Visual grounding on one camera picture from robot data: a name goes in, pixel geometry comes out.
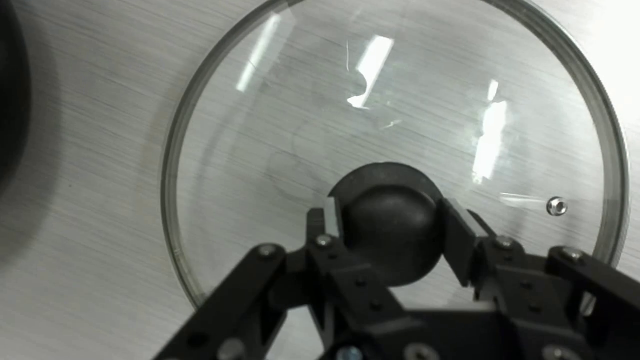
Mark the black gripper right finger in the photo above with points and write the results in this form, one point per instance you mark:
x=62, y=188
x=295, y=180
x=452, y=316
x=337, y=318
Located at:
x=520, y=281

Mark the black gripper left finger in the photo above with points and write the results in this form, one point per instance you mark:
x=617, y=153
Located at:
x=253, y=292

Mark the glass lid with black knob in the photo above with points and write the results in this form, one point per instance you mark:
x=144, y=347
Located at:
x=401, y=100

